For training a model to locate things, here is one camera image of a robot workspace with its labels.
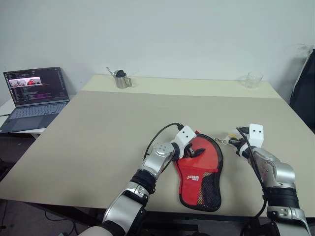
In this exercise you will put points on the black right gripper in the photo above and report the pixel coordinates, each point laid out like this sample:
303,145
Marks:
240,145

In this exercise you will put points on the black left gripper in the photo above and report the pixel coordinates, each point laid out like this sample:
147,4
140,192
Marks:
190,152

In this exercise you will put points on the black red mesh paddle case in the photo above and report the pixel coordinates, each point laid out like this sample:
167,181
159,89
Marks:
194,179

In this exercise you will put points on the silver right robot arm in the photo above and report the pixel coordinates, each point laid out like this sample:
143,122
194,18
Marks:
275,177

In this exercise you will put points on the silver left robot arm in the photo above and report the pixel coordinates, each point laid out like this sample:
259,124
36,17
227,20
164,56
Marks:
152,162

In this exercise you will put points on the clear glass cup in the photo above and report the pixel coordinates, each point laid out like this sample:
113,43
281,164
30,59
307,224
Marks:
253,79

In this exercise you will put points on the black chair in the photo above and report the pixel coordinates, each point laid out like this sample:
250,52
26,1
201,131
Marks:
304,98

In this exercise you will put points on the stainless steel cup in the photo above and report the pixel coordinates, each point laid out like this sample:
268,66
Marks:
123,82

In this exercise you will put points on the black object in cup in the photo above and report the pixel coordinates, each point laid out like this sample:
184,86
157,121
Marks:
120,73

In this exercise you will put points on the thin metal straw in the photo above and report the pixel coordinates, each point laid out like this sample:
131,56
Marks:
110,71

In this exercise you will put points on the dark blue laptop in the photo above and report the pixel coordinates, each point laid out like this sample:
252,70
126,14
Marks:
37,98

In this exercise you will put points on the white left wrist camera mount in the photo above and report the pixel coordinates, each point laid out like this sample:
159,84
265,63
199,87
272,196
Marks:
184,136

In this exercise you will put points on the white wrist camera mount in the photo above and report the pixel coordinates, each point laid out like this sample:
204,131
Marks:
256,135
184,136

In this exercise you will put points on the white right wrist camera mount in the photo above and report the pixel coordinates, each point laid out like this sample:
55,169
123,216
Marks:
256,135

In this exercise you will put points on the black table frame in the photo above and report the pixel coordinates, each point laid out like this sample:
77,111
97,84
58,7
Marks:
187,219

